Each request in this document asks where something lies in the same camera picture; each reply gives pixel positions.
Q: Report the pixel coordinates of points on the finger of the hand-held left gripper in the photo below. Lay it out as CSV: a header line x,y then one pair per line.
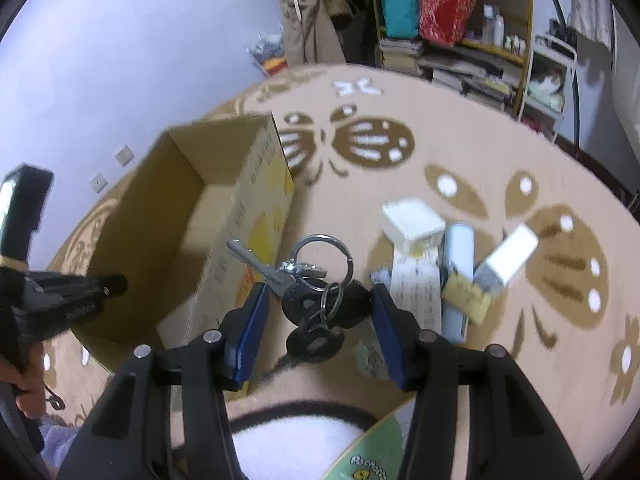
x,y
85,295

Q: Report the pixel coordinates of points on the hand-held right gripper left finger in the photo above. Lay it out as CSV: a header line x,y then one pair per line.
x,y
252,330

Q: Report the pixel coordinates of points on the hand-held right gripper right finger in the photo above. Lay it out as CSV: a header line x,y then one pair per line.
x,y
386,330

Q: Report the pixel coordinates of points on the bunch of keys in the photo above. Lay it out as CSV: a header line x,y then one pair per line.
x,y
300,305

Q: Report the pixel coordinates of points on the small white blue-print packet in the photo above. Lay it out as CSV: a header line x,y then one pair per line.
x,y
381,276

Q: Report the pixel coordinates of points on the cardboard box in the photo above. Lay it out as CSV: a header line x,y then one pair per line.
x,y
175,200

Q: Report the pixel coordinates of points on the person's left hand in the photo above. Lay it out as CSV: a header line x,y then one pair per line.
x,y
27,400

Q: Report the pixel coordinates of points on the pale green packet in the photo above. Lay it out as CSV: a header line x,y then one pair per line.
x,y
370,360

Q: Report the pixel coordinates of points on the printed paper leaflet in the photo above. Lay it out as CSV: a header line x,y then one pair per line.
x,y
415,285

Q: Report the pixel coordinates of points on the small yellow box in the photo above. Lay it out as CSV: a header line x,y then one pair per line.
x,y
467,300

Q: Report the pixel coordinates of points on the light blue tube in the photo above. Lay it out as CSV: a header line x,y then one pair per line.
x,y
457,250

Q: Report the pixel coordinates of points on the white square plastic container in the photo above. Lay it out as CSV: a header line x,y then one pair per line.
x,y
412,222

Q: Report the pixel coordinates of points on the white rectangular box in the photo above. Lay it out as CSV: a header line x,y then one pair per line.
x,y
510,255

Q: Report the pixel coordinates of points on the beige butterfly printed blanket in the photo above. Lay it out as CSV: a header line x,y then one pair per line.
x,y
450,135

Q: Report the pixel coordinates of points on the stack of books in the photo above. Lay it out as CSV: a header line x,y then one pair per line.
x,y
450,67

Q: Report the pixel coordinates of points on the colourful bag pile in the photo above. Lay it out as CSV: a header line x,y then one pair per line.
x,y
267,55

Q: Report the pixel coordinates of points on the wooden shelf unit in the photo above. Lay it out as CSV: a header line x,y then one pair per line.
x,y
500,51

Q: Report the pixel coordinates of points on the beige hanging trousers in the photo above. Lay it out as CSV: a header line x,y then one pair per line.
x,y
310,30

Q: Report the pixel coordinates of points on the dark hanging clothes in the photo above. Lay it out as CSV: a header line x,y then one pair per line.
x,y
352,15

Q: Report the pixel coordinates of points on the red bag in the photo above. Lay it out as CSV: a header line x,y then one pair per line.
x,y
442,15

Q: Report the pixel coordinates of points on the white bottle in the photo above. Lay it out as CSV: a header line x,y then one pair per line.
x,y
499,30
488,25

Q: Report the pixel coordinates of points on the teal storage bin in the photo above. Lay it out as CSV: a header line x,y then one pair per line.
x,y
397,7

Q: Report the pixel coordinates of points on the white metal cart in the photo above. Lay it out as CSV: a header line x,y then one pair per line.
x,y
552,41

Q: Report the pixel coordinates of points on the white hanging cloth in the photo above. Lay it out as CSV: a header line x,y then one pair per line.
x,y
592,10

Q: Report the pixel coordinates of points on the wall socket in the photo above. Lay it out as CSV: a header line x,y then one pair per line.
x,y
124,155
98,182

